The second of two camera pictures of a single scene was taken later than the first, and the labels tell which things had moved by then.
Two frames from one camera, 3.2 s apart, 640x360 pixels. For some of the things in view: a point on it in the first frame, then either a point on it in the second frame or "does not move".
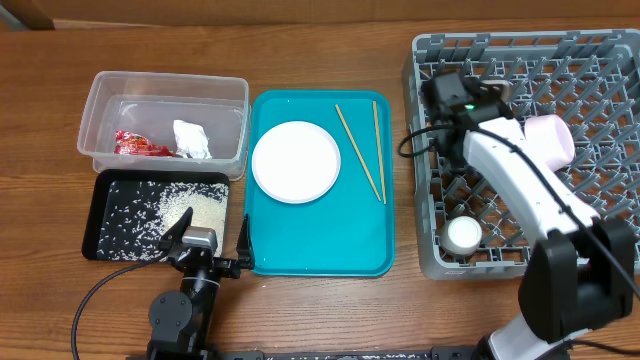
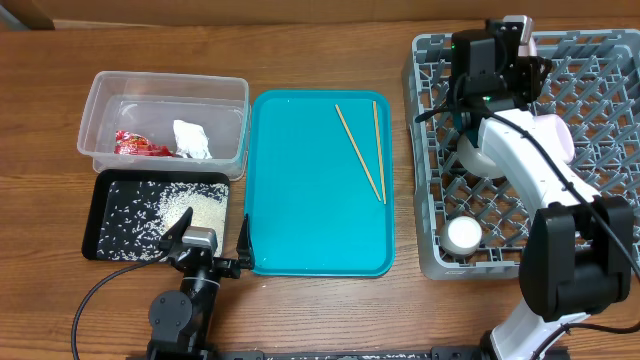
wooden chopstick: [358, 152] does not move
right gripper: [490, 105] → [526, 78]
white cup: [461, 235] does not move
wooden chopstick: [379, 147] does not move
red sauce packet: [127, 142] does not move
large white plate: [296, 162] → [529, 50]
